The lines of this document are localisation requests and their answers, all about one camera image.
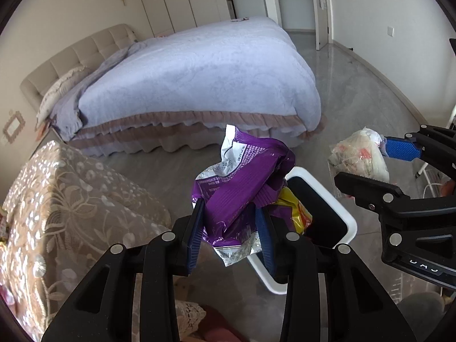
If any white wrapper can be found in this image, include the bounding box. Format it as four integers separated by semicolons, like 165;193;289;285
328;127;390;183

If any purple snack wrapper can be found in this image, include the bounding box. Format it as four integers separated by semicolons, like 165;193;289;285
192;125;312;266

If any white trash bin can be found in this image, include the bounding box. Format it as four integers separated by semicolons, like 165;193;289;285
248;167;357;295

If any operator right hand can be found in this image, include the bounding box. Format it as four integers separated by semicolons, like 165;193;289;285
441;180;456;196

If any bed with lavender duvet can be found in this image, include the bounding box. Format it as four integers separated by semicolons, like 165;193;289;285
44;17;321;156

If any round embroidered tablecloth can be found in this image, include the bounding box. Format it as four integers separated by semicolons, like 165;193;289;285
0;140;208;342

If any white door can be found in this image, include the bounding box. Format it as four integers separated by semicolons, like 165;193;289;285
312;0;332;51

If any orange packet on nightstand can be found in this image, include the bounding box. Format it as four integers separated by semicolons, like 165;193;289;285
36;121;50;142

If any beige frilled pillow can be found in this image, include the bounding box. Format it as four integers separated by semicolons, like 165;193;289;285
36;66;92;128

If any beige tufted headboard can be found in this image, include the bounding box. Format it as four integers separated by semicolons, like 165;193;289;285
20;24;138;112

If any small object on bed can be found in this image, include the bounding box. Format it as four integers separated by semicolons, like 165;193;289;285
231;17;250;23

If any framed wall switch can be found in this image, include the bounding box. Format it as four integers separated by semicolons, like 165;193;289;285
2;111;25;144

